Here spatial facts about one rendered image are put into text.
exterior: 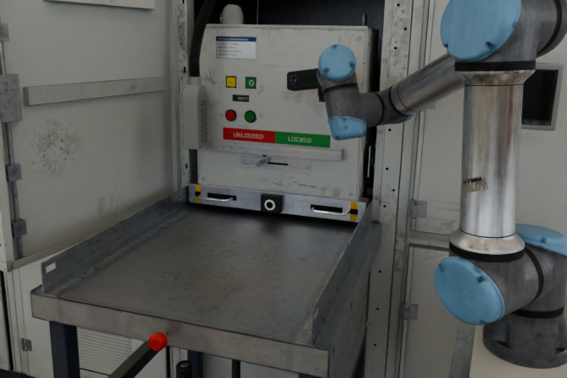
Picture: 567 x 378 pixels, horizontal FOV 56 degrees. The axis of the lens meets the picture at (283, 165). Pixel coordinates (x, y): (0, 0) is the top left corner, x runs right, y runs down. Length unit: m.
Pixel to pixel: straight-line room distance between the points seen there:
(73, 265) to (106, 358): 0.94
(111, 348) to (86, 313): 0.98
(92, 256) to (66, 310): 0.17
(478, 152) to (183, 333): 0.61
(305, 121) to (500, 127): 0.73
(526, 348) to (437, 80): 0.51
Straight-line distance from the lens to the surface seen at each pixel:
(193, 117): 1.48
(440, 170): 1.49
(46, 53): 1.37
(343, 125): 1.11
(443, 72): 1.08
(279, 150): 1.48
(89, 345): 2.17
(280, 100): 1.50
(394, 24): 1.48
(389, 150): 1.51
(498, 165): 0.87
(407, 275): 1.59
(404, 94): 1.14
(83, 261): 1.28
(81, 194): 1.48
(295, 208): 1.54
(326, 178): 1.50
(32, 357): 2.37
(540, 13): 0.88
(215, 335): 1.02
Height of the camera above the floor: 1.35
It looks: 13 degrees down
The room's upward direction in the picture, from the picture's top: 1 degrees clockwise
